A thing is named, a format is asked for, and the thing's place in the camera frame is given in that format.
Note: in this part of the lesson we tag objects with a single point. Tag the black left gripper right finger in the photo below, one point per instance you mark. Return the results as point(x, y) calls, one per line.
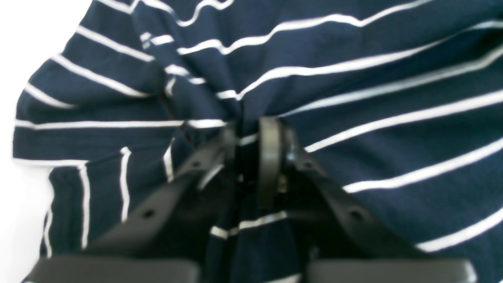
point(337, 238)

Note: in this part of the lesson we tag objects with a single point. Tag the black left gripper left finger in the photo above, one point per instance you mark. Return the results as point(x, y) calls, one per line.
point(165, 238)

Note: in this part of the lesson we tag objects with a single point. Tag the navy white striped t-shirt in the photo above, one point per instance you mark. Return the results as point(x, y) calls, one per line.
point(399, 101)

